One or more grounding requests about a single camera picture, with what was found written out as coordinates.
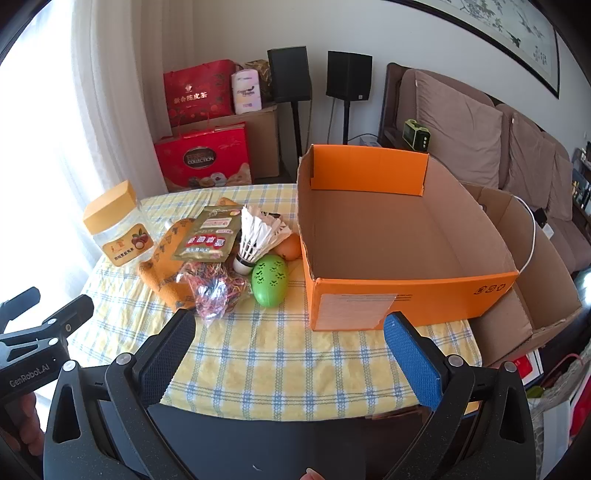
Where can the bag of colourful rubber bands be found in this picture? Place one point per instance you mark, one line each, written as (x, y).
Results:
(212, 290)

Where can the person's left hand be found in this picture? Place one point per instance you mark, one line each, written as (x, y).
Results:
(21, 417)

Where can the orange knitted cloth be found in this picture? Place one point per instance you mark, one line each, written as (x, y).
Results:
(161, 272)

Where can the white feather shuttlecock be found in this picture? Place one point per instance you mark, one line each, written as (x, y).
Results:
(256, 235)

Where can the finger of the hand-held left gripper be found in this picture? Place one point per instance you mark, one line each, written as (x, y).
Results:
(76, 308)
(25, 297)

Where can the black power adapter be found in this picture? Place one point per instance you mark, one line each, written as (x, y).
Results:
(544, 221)

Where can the closed brown cardboard box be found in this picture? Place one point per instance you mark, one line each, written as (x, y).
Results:
(263, 143)

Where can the person's right hand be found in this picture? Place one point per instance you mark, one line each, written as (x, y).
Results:
(314, 475)

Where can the green-gold snack packet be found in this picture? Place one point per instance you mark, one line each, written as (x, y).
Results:
(207, 235)

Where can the white curtain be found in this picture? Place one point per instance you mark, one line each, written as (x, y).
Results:
(92, 115)

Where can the brown sofa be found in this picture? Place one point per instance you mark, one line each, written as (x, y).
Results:
(577, 244)

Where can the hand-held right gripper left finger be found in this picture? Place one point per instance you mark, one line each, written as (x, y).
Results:
(168, 360)

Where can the green egg-shaped container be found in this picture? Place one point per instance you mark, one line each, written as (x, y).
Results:
(270, 281)

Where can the white tissue roll pack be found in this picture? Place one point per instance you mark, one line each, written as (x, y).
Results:
(247, 92)

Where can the framed ink painting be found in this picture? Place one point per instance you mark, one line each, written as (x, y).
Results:
(508, 32)

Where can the white electronic device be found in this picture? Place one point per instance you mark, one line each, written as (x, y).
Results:
(369, 141)

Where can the black tissue pack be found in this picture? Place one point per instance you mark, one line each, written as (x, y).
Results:
(272, 216)

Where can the red and white box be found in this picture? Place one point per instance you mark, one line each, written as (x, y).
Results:
(531, 369)

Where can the black speaker stand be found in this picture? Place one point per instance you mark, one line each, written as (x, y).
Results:
(346, 122)
(297, 129)

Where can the green and black device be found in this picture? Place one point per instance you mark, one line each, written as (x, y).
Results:
(417, 135)

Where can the red floral gift bag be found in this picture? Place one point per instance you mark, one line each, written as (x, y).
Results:
(198, 92)

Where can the white bag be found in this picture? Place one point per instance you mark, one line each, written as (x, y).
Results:
(554, 415)

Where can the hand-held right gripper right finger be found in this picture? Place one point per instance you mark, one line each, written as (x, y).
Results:
(411, 364)

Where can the red chocolate gift bag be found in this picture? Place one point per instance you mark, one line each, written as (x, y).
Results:
(203, 161)

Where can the open brown cardboard box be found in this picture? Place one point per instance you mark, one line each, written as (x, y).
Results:
(545, 300)

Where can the brown egg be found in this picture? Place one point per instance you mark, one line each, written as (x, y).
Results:
(288, 249)

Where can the brown patterned package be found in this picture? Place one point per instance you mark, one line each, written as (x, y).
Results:
(258, 71)

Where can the large brown sofa cushion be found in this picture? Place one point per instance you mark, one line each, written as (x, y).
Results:
(457, 129)

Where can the orange cardboard box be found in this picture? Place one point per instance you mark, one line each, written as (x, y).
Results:
(392, 230)

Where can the yellow checked tablecloth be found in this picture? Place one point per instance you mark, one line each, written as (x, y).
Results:
(277, 360)

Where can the clear jar with yellow lid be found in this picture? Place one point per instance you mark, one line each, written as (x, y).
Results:
(117, 230)

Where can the black speaker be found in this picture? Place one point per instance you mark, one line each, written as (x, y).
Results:
(288, 74)
(348, 76)

